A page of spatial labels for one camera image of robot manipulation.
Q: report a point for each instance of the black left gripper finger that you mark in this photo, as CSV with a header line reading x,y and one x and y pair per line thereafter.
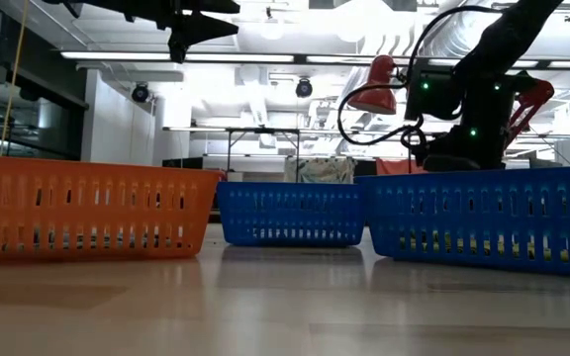
x,y
213,6
201,29

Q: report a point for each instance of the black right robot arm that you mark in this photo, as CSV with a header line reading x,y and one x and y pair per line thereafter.
x,y
512,34

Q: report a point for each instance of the ceiling light strip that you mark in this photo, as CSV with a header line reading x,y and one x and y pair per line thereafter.
x,y
240,58

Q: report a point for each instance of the orange cloth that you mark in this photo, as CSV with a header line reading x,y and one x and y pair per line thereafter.
x,y
394,168

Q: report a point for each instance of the blue slotted plastic basket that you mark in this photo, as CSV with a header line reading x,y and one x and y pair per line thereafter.
x,y
290,216
488,220

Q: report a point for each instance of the black ceiling spotlight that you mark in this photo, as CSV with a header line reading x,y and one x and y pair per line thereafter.
x,y
304,88
140,93

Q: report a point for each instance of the red desk lamp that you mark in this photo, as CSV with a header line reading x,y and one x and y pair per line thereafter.
x,y
374,94

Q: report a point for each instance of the black-legged folding table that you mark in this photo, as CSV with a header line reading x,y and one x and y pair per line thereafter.
x,y
229,153

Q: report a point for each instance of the patterned cloth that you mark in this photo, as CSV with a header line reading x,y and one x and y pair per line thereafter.
x,y
319,170

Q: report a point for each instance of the small red object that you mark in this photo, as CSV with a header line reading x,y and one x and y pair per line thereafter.
x,y
222,175

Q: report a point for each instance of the dark glass window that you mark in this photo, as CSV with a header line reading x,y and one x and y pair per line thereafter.
x,y
42,128

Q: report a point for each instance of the orange slotted plastic basket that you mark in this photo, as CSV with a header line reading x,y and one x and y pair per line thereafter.
x,y
92,215

